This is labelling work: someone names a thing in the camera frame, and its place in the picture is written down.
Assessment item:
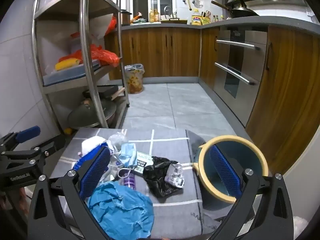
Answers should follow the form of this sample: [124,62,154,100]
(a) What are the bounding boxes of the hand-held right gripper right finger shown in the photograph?
[209,145,294,240]

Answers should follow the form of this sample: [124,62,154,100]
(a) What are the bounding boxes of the yellow corn cob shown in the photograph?
[55,58,80,71]

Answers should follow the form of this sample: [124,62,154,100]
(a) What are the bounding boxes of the blue tray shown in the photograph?
[42,60,100,85]

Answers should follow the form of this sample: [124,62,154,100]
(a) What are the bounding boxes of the black plastic bag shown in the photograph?
[143,156,184,198]

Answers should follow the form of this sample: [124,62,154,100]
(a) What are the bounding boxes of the purple tube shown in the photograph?
[119,169,137,190]

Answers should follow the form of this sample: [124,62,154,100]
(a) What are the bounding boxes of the dark grey cloth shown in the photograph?
[186,130,210,160]

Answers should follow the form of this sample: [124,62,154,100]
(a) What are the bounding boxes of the black wok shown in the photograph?
[211,0,259,18]

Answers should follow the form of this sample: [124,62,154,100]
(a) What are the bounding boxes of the stainless steel shelf rack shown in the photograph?
[31,0,130,133]

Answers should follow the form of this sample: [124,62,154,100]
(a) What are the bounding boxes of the plastic container with orange lid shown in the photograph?
[70,32,87,54]

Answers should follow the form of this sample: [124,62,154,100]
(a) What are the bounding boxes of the black pan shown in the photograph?
[82,85,119,100]

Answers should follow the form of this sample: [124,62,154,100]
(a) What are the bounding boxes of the clear plastic bag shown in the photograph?
[108,130,127,153]

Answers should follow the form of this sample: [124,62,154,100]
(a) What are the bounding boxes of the knife block with scissors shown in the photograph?
[201,10,212,25]

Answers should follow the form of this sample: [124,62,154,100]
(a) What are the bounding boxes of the small orange plastic bag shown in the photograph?
[104,15,117,36]

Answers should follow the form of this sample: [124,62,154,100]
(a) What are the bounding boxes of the blue face mask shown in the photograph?
[117,143,137,167]

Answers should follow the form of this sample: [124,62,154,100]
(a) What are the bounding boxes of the stainless steel oven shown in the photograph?
[214,26,268,123]

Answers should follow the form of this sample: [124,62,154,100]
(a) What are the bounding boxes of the wooden pan handle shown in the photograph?
[111,87,125,101]

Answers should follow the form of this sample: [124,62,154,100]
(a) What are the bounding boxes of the white plastic bag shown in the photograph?
[89,14,113,39]

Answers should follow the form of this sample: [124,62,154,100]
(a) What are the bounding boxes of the wooden base cabinets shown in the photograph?
[105,26,202,80]

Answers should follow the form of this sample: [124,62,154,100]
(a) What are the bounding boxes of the blue bin with yellow rim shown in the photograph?
[192,135,269,210]

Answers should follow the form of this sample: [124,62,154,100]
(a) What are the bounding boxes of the large wooden cabinet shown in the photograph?
[245,26,320,180]

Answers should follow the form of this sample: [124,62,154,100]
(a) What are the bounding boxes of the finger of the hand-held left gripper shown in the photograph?
[0,126,41,153]
[5,135,67,167]

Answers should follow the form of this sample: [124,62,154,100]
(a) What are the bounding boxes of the yellow glass jar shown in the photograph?
[149,8,160,23]

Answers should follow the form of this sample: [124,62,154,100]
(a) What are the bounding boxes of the blue plastic bag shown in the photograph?
[88,181,155,240]

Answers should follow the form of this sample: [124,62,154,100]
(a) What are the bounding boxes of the printed wrapper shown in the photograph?
[164,162,185,188]

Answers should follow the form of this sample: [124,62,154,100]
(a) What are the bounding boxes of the narrow wooden cabinet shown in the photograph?
[200,27,220,90]

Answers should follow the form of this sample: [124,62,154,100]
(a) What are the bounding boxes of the grey grid mat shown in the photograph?
[49,127,225,239]

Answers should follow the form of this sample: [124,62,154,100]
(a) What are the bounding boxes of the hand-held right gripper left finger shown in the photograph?
[27,145,112,240]

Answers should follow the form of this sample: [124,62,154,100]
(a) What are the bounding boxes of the yellow patterned wastebasket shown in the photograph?
[124,64,145,94]

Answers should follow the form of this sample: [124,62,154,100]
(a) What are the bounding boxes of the green white paper box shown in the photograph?
[134,152,153,175]

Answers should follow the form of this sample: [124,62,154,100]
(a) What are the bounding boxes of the yellow oil bottle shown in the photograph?
[191,11,202,26]

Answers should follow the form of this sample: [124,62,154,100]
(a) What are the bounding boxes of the white tissue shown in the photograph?
[78,136,107,157]

